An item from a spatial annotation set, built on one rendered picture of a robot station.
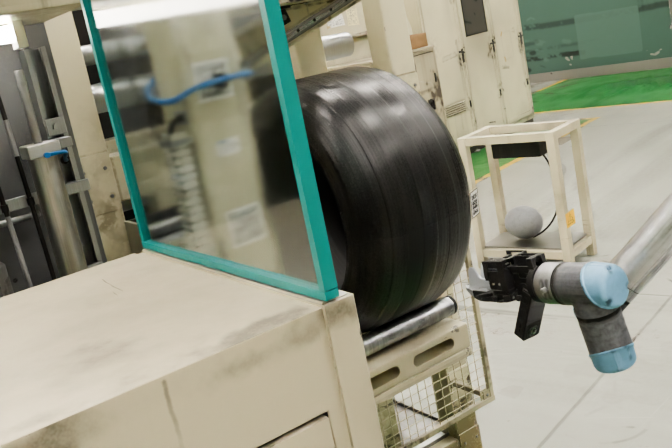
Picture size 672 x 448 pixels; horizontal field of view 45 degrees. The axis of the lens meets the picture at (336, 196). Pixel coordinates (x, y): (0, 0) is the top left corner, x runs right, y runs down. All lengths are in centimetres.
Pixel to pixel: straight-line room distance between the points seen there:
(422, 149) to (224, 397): 88
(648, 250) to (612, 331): 18
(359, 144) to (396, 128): 10
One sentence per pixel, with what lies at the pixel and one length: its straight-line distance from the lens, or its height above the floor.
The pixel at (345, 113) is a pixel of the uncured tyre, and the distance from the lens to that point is 161.
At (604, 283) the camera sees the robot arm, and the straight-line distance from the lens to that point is 139.
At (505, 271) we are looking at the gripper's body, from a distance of 153.
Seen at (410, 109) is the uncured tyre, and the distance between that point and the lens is 167.
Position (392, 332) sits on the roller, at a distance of 177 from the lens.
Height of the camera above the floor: 157
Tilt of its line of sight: 12 degrees down
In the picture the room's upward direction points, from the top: 11 degrees counter-clockwise
